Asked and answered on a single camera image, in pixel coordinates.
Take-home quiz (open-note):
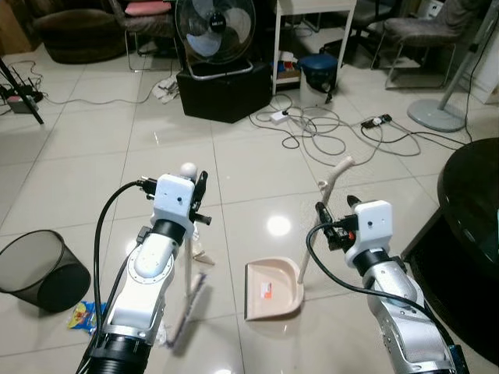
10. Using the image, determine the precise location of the beige long-handled dustpan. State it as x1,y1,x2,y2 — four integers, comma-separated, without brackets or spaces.
243,155,357,323

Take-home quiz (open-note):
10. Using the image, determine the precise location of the beige broom with purple bristles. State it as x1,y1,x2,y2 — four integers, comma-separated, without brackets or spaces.
165,161,211,355

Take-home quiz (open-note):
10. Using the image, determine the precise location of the grey round-base floor stand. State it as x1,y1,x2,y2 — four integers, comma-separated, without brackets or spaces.
406,8,499,133

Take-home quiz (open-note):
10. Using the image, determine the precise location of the black floor fan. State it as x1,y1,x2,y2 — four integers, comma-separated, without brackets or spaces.
174,0,258,80

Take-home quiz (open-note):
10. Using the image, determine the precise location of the tan paper scrap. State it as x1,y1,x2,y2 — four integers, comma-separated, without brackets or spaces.
193,242,217,267

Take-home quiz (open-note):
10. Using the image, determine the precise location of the black power strip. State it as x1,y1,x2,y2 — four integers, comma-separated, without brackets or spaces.
361,114,393,129

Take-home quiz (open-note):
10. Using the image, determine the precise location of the black box stand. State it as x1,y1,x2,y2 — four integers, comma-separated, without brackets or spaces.
175,62,273,125

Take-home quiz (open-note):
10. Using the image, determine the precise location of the round black glossy table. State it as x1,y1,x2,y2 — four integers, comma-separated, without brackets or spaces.
400,138,499,367

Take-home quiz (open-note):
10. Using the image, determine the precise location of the crumpled white tissue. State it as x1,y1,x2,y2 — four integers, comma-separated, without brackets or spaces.
154,326,171,349

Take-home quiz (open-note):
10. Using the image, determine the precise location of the blue lidded bin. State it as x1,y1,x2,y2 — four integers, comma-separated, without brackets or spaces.
298,52,340,108

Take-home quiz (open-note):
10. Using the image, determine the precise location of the cardboard box with colourful items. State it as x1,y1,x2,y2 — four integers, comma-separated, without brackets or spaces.
277,51,303,86

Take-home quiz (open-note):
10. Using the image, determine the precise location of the colourful snack wrapper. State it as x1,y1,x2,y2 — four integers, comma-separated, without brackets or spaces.
65,302,108,333

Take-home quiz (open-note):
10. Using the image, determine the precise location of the black mesh wastebasket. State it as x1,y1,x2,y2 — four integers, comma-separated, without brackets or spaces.
0,230,93,315

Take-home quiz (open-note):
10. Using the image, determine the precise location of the grey cushioned metal chair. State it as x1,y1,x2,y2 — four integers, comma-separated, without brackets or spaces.
380,0,492,90

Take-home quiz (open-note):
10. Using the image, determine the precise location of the dark brown round ottoman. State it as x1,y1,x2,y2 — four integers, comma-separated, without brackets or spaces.
31,8,127,65

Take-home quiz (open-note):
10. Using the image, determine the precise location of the white side table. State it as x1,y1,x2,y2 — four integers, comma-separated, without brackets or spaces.
272,0,359,96

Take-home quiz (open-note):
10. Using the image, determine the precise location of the black tripod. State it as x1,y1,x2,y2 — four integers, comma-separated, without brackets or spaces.
0,56,46,126

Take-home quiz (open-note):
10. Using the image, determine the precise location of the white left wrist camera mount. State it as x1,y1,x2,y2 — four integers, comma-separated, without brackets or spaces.
151,174,197,228

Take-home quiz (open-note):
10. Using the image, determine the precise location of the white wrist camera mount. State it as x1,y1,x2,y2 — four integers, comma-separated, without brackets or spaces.
345,199,394,264
151,174,197,228

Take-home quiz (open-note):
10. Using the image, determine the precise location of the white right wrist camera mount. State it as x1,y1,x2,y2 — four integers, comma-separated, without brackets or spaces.
345,199,394,264

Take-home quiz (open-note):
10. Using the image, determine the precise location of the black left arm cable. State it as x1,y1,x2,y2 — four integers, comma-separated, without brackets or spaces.
91,178,157,351

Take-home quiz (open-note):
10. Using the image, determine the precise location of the metal frame chair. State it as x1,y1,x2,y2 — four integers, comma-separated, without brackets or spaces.
108,0,179,72

